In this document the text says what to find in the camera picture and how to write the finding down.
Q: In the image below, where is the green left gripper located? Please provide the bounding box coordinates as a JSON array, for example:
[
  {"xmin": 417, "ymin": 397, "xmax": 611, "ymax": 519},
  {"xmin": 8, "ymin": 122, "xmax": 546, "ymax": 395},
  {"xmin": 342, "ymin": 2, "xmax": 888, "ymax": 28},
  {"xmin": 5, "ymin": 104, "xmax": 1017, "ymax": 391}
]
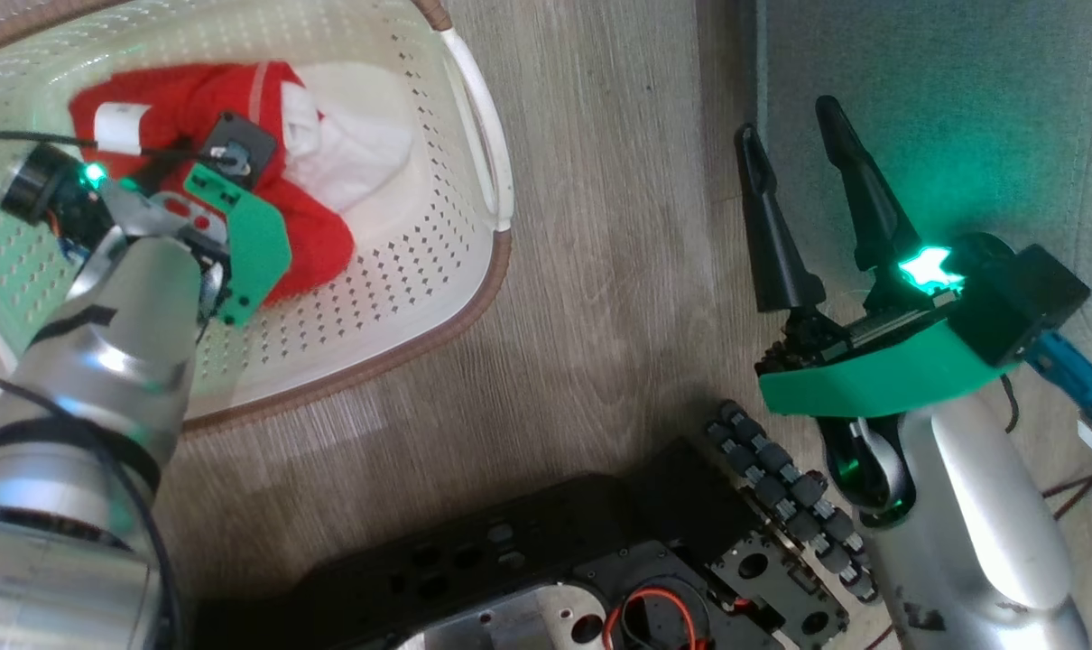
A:
[{"xmin": 183, "ymin": 162, "xmax": 292, "ymax": 328}]

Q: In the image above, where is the blue cable connector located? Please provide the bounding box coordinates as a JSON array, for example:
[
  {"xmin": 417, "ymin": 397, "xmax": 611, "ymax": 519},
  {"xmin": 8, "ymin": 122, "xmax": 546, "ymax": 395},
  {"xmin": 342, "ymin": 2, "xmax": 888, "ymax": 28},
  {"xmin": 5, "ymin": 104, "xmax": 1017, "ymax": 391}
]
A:
[{"xmin": 1024, "ymin": 332, "xmax": 1092, "ymax": 430}]

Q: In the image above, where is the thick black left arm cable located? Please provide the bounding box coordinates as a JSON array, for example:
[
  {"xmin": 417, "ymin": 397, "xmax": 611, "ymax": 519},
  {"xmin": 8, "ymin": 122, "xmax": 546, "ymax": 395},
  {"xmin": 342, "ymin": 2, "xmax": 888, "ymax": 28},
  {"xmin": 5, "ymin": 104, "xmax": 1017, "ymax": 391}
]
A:
[{"xmin": 0, "ymin": 366, "xmax": 186, "ymax": 650}]

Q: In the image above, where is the red base wire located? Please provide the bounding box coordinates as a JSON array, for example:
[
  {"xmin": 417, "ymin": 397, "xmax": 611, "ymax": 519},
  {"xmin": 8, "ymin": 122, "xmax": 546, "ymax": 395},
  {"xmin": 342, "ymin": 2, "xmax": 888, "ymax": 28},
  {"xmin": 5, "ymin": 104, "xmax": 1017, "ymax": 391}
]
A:
[{"xmin": 600, "ymin": 587, "xmax": 714, "ymax": 650}]

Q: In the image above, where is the red garment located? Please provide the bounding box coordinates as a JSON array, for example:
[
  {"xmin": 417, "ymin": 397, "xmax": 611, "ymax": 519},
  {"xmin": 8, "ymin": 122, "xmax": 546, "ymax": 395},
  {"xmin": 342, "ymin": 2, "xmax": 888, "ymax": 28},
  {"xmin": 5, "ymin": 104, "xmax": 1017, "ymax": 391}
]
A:
[{"xmin": 68, "ymin": 61, "xmax": 356, "ymax": 308}]

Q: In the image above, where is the thin black left gripper cable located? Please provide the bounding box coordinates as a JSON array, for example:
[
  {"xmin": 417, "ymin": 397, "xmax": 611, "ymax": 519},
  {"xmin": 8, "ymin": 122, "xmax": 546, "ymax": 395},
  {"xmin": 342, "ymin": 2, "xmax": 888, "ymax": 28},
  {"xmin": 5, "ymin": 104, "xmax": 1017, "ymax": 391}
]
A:
[{"xmin": 0, "ymin": 131, "xmax": 240, "ymax": 172}]

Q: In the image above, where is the dark red floor cable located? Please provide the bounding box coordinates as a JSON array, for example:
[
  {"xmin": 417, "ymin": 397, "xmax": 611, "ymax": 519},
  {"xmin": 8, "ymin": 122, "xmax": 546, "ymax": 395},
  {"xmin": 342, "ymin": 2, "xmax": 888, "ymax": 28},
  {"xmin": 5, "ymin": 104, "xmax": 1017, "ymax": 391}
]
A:
[{"xmin": 1042, "ymin": 465, "xmax": 1092, "ymax": 522}]

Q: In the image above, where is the white perforated laundry basket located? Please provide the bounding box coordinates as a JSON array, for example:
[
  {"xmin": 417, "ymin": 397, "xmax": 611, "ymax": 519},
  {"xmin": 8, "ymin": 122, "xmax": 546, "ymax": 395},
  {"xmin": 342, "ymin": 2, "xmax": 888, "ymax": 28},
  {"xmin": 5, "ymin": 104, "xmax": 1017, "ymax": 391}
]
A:
[{"xmin": 0, "ymin": 0, "xmax": 515, "ymax": 434}]

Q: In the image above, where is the white garment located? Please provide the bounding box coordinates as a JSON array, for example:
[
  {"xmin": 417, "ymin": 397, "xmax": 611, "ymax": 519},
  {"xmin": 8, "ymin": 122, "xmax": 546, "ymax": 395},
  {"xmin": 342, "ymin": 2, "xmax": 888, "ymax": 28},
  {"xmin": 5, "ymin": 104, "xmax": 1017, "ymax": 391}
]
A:
[{"xmin": 280, "ymin": 63, "xmax": 416, "ymax": 218}]

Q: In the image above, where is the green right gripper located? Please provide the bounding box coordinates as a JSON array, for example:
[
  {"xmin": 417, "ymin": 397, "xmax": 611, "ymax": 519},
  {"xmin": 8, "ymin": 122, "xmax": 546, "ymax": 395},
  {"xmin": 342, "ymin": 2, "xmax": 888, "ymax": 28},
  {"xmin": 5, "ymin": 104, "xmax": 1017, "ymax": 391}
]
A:
[{"xmin": 734, "ymin": 95, "xmax": 1023, "ymax": 421}]

